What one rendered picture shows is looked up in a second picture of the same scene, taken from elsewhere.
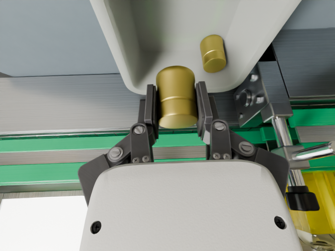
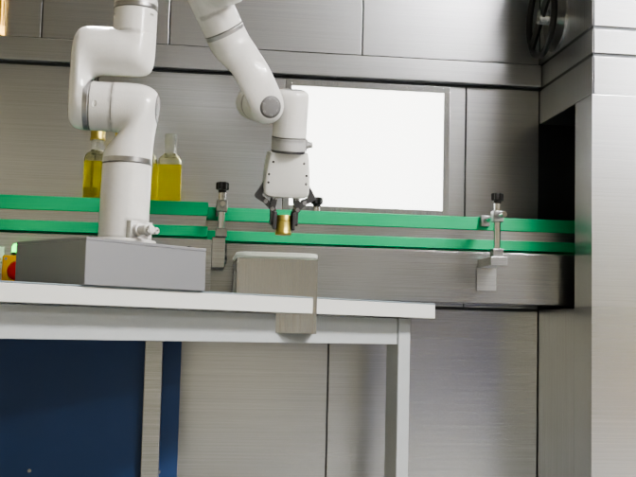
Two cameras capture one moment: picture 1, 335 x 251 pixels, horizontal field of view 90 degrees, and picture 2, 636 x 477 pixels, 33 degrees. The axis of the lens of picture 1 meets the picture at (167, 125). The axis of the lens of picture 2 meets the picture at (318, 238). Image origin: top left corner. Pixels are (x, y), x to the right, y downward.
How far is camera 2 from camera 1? 2.25 m
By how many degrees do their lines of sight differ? 26
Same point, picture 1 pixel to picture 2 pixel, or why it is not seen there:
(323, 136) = (191, 219)
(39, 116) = (380, 261)
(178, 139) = (271, 237)
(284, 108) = (220, 231)
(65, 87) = (363, 287)
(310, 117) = (196, 230)
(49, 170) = (369, 220)
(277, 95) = (219, 241)
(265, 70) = (220, 259)
